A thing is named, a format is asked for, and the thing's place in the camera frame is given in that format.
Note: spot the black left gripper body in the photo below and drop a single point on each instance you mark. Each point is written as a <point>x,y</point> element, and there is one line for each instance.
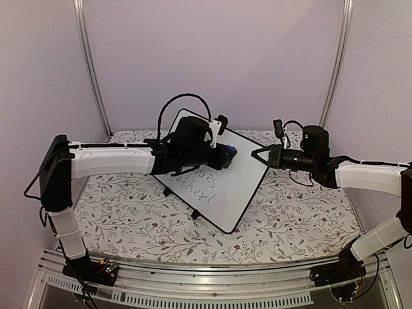
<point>194,158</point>

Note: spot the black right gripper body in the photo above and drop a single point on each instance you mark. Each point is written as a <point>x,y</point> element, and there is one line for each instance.
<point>304,163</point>

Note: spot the blue whiteboard eraser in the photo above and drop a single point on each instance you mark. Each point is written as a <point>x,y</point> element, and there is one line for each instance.
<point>230,152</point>

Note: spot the small black-framed whiteboard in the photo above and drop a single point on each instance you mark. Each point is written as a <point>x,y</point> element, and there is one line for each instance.
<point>221,197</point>

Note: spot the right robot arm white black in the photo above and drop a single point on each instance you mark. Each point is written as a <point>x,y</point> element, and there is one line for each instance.
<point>381,190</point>

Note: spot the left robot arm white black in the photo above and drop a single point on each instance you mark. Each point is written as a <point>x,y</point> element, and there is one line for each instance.
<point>66,162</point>

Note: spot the black left whiteboard foot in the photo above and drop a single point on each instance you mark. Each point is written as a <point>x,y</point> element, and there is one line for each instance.
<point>167,192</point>

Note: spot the black whiteboard foot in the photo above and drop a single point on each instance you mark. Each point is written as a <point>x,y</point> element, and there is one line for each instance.
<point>167,192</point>
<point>195,215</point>

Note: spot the black right whiteboard foot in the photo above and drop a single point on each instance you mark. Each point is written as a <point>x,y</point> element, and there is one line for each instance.
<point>195,215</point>

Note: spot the floral patterned table mat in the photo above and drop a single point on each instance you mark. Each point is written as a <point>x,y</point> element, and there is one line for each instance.
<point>202,218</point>

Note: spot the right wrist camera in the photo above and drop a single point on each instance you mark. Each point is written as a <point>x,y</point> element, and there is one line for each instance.
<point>279,130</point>

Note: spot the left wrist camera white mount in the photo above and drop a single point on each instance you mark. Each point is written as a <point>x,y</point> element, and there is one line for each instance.
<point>215,128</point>

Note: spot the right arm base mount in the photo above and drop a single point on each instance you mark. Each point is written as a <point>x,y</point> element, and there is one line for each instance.
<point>347,268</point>

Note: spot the aluminium front rail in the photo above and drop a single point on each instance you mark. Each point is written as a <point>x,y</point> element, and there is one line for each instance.
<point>150,284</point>

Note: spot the right aluminium frame post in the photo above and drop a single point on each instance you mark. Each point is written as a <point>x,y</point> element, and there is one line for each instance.
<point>338,62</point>

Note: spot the aluminium frame post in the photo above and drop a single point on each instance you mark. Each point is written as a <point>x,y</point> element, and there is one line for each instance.
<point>338,62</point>
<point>80,18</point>

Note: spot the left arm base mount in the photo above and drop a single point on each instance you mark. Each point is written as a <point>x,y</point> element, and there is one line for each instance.
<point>103,272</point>

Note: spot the left aluminium frame post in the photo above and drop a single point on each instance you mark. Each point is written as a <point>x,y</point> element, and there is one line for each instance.
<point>80,18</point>

